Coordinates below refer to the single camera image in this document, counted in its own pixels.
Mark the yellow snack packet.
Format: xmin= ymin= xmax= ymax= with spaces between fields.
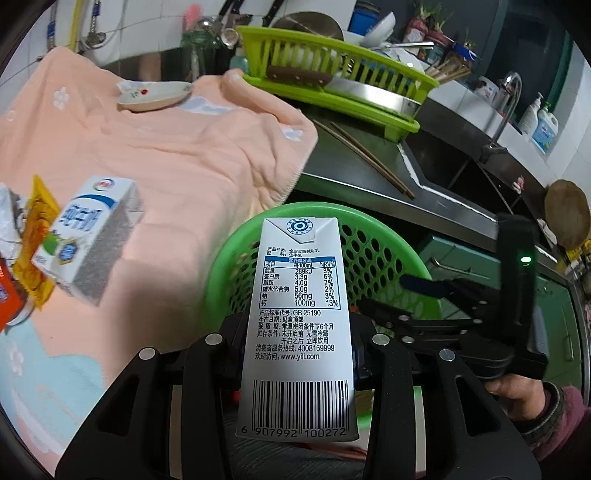
xmin=11 ymin=174 xmax=64 ymax=310

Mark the jar with sprouting plant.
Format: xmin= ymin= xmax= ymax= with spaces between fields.
xmin=405 ymin=2 xmax=432 ymax=45
xmin=427 ymin=14 xmax=455 ymax=49

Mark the glass jar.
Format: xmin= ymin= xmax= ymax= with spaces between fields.
xmin=181 ymin=30 xmax=223 ymax=77

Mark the white milk carton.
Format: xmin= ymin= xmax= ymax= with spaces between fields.
xmin=235 ymin=215 xmax=362 ymax=440
xmin=31 ymin=175 xmax=142 ymax=306

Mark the peach flowered towel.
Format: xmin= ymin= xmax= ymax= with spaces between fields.
xmin=0 ymin=46 xmax=320 ymax=464

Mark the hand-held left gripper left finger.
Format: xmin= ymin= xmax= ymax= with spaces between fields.
xmin=55 ymin=313 xmax=252 ymax=480

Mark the person's right hand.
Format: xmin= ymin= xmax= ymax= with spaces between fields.
xmin=487 ymin=374 xmax=549 ymax=423

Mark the black handled knife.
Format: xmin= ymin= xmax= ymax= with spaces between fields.
xmin=217 ymin=0 xmax=244 ymax=27
xmin=262 ymin=0 xmax=286 ymax=27

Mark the yellow gas pipe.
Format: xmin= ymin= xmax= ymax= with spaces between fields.
xmin=68 ymin=0 xmax=87 ymax=51

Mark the blue and white bottle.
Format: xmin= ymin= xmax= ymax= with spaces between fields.
xmin=531 ymin=104 xmax=560 ymax=155

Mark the small flowered plate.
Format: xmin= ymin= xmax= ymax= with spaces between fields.
xmin=116 ymin=80 xmax=194 ymax=113

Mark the bundle of wooden chopsticks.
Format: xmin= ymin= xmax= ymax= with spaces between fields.
xmin=425 ymin=54 xmax=472 ymax=85

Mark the stainless steel sink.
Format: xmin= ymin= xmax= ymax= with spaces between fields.
xmin=401 ymin=99 xmax=555 ymax=232

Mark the green plastic basket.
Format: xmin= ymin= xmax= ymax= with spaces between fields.
xmin=217 ymin=202 xmax=445 ymax=352

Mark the teal cabinet drawer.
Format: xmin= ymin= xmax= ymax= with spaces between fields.
xmin=416 ymin=233 xmax=583 ymax=384

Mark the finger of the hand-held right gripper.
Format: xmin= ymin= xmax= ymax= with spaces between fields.
xmin=358 ymin=298 xmax=500 ymax=354
xmin=399 ymin=274 xmax=502 ymax=324

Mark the white pump bottle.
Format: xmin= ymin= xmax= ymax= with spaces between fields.
xmin=518 ymin=92 xmax=543 ymax=136

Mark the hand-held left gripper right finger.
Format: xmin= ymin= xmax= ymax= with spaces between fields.
xmin=351 ymin=311 xmax=542 ymax=480

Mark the steel pot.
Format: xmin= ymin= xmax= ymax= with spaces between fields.
xmin=272 ymin=11 xmax=345 ymax=43

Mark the wooden chopstick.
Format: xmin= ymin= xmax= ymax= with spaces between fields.
xmin=313 ymin=120 xmax=411 ymax=200
xmin=329 ymin=121 xmax=416 ymax=197

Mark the braided metal hose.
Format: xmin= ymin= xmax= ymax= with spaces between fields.
xmin=89 ymin=0 xmax=107 ymax=48

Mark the steel faucet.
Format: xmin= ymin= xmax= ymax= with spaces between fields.
xmin=480 ymin=71 xmax=523 ymax=158

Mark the green dish rack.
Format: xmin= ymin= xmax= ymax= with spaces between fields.
xmin=235 ymin=25 xmax=440 ymax=143

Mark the red drink can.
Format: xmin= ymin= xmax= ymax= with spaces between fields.
xmin=0 ymin=258 xmax=35 ymax=330

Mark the white wrapper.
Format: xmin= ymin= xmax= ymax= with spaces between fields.
xmin=0 ymin=182 xmax=28 ymax=259

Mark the white bowl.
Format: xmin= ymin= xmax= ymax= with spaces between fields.
xmin=365 ymin=11 xmax=397 ymax=47

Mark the round wooden cutting board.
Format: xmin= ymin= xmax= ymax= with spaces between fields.
xmin=544 ymin=180 xmax=585 ymax=250

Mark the wooden handled cleaver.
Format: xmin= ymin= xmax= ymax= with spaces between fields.
xmin=267 ymin=65 xmax=421 ymax=118

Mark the blue plastic container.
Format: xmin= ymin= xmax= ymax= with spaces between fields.
xmin=348 ymin=4 xmax=382 ymax=34

